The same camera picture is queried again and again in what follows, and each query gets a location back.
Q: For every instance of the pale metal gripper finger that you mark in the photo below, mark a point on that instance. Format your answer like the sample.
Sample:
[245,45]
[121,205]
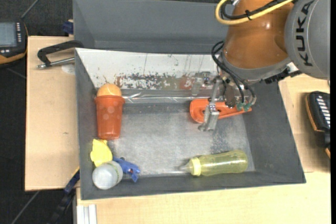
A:
[210,119]
[198,86]

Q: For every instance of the orange flat plastic tool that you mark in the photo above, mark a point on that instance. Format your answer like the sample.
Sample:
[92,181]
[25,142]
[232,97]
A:
[197,110]

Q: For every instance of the yellow clear baby bottle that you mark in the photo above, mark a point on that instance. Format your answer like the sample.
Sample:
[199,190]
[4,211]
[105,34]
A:
[223,164]

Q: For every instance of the grey metal bin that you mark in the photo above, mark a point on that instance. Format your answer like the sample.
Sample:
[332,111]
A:
[168,139]

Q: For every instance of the orange ball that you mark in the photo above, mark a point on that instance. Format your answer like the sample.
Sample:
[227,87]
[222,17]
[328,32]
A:
[109,90]

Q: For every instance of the orange dotted plastic cup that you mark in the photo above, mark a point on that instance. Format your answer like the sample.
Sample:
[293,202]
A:
[109,118]

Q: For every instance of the yellow plastic toy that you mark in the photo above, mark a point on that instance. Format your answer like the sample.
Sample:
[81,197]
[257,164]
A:
[99,153]

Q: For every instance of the white round bottle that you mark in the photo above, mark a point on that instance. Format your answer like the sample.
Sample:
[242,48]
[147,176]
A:
[105,175]

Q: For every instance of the pale brown cardboard board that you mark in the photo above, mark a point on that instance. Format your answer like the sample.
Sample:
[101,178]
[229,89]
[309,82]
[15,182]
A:
[50,118]

